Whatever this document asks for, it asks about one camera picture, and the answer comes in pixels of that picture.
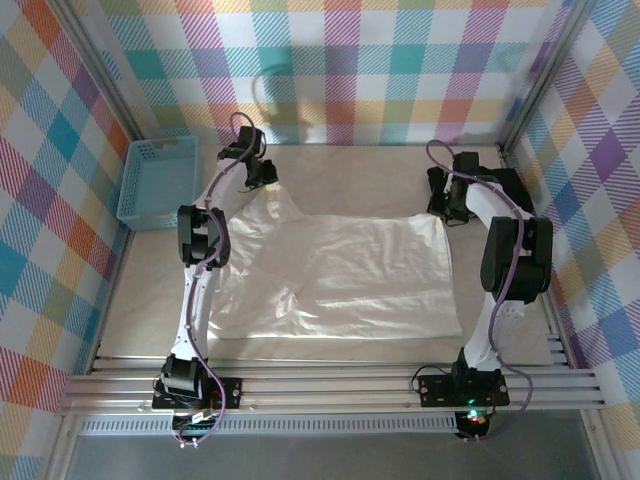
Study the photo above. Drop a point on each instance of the white t-shirt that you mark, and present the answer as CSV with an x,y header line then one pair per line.
x,y
350,275

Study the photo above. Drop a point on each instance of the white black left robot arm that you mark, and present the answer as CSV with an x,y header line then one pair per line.
x,y
197,310

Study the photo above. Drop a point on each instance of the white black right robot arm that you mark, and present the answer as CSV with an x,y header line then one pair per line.
x,y
505,320

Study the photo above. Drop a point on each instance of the folded black t-shirt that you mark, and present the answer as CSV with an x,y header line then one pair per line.
x,y
517,187

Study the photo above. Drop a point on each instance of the blue perforated plastic basket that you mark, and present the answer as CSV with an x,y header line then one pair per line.
x,y
157,180

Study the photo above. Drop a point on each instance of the aluminium frame post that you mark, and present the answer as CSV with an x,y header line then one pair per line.
x,y
545,70
100,75

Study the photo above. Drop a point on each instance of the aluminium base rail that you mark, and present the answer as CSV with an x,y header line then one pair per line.
x,y
325,390

